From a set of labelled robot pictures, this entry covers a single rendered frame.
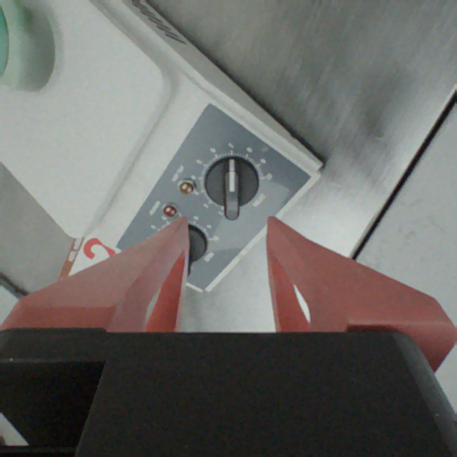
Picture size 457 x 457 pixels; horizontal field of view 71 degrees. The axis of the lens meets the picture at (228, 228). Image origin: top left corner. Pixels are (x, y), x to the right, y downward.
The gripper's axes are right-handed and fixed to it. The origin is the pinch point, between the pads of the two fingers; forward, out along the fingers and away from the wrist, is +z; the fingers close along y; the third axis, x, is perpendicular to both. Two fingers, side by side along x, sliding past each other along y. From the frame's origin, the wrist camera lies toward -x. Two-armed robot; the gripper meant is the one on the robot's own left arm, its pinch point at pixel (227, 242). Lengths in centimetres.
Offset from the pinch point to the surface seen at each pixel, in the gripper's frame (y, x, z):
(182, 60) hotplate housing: 2.3, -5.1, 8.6
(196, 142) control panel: 1.7, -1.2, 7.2
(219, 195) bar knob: 0.4, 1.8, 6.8
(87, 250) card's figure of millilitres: 12.2, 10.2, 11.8
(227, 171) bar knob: 0.0, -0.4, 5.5
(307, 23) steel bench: -4.9, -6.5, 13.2
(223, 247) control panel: 0.3, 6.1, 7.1
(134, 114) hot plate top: 4.6, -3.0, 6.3
